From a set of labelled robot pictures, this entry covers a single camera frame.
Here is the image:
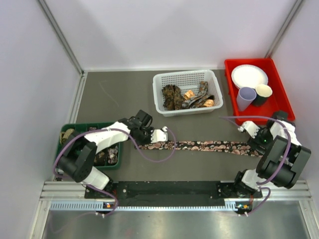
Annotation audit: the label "black paper cup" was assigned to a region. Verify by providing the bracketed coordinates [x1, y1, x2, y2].
[253, 84, 273, 107]

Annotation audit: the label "rolled pink floral tie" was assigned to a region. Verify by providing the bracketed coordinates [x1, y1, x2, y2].
[107, 145, 119, 165]

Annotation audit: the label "white slotted cable duct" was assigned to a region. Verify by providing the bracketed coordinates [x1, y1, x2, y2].
[50, 201, 251, 212]

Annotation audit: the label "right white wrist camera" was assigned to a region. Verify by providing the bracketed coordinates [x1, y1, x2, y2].
[238, 120, 261, 138]

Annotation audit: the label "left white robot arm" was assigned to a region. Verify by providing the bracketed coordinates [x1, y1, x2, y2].
[53, 110, 156, 198]

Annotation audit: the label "grey orange pattern tie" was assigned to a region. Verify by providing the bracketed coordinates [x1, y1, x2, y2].
[181, 81, 215, 109]

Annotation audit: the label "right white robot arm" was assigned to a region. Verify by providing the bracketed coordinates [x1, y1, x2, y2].
[232, 111, 311, 197]

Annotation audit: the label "white paper plates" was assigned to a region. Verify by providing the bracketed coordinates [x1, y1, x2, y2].
[231, 64, 268, 89]

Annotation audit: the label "lilac paper cup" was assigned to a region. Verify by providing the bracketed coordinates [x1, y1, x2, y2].
[236, 87, 257, 112]

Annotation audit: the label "white plastic basket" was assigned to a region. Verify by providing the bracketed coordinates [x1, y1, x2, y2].
[153, 70, 223, 117]

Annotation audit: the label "rolled olive green tie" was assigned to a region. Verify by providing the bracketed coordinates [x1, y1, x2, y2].
[59, 128, 75, 145]

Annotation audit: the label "green divided organizer tray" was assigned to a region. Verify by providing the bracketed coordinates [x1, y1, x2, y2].
[56, 122, 123, 170]

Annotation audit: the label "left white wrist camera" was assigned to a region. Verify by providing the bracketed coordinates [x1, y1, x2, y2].
[151, 126, 168, 143]

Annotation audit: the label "rolled brown floral tie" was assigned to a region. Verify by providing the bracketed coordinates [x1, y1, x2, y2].
[94, 151, 107, 166]

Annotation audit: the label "aluminium frame rail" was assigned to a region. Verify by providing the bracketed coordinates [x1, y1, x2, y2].
[40, 180, 312, 201]

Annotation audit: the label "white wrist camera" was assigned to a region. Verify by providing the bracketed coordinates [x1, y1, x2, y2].
[238, 120, 261, 138]
[151, 126, 168, 143]

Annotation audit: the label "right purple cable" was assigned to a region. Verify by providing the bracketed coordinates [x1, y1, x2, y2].
[218, 115, 293, 216]

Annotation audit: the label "red plastic bin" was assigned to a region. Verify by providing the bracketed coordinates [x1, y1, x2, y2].
[224, 58, 295, 125]

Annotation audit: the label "brown leaf pattern tie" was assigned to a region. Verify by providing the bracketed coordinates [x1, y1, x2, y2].
[161, 85, 184, 111]

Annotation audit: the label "pink floral dark tie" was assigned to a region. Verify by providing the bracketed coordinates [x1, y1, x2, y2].
[138, 140, 263, 157]

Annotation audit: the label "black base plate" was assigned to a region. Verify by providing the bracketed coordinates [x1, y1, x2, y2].
[84, 180, 263, 207]

